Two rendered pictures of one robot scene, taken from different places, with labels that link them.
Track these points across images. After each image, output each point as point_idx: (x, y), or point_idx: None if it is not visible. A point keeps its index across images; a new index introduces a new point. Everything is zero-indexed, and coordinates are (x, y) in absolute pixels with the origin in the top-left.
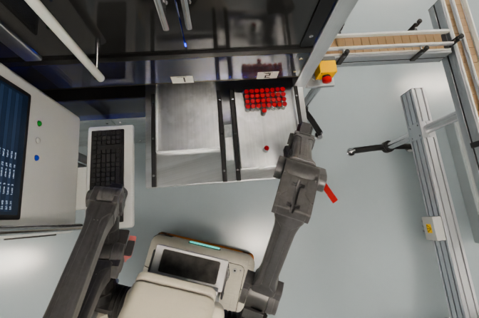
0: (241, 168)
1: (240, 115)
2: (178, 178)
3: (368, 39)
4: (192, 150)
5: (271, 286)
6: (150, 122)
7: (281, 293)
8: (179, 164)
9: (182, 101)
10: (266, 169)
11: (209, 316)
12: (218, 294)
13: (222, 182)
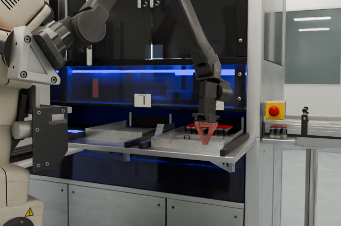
0: (150, 143)
1: (179, 137)
2: (86, 142)
3: (340, 124)
4: (115, 134)
5: None
6: None
7: (100, 5)
8: (96, 140)
9: (135, 130)
10: (178, 149)
11: None
12: (31, 123)
13: (124, 147)
